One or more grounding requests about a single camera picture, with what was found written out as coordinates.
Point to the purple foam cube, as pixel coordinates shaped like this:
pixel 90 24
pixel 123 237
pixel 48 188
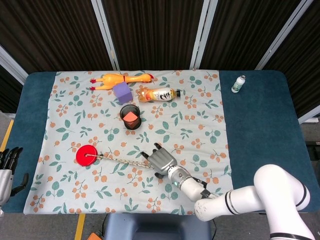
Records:
pixel 123 93

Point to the small white green bottle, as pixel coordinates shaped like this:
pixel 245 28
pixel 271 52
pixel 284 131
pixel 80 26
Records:
pixel 238 84

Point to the blue table cover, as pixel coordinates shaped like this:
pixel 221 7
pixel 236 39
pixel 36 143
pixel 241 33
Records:
pixel 260 125

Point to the red disc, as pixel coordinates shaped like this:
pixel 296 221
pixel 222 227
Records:
pixel 86 155

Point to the orange pedal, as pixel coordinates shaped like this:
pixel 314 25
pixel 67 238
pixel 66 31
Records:
pixel 93 236

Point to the floral patterned tablecloth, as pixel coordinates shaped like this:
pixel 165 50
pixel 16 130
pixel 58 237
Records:
pixel 140 120

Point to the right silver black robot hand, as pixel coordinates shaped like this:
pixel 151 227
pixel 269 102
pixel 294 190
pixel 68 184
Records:
pixel 160 160

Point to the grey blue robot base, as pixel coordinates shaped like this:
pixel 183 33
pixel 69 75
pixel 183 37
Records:
pixel 157 226

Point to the yellow rubber chicken toy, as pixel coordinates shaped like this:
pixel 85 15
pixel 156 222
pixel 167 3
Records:
pixel 117 81

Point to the black mesh pen cup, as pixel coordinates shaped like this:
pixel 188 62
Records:
pixel 130 117

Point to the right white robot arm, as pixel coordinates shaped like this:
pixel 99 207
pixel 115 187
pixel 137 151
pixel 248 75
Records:
pixel 250 197

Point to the orange cube block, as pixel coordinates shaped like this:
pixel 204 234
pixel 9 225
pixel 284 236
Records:
pixel 130 117

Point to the orange drink bottle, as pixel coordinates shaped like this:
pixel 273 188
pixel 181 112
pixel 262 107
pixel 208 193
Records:
pixel 157 95

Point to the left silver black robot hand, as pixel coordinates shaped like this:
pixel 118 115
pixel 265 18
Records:
pixel 5 175

